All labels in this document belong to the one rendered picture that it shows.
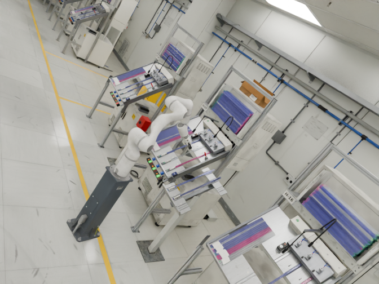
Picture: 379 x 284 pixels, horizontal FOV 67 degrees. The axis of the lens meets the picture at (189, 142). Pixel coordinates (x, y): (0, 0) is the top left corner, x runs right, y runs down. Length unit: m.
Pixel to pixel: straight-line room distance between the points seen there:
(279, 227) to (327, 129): 1.99
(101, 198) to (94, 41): 4.89
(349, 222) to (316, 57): 2.83
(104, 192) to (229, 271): 1.17
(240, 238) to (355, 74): 2.76
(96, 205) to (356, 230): 2.00
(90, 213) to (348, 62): 3.63
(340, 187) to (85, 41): 5.82
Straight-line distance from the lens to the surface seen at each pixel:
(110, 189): 2.46
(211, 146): 2.98
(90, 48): 7.02
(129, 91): 4.06
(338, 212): 2.41
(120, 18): 6.96
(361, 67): 4.36
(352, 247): 2.39
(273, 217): 2.59
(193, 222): 3.69
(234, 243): 2.43
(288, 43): 5.00
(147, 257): 3.04
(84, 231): 2.78
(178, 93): 4.13
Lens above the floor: 1.99
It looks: 18 degrees down
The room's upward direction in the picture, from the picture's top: 36 degrees clockwise
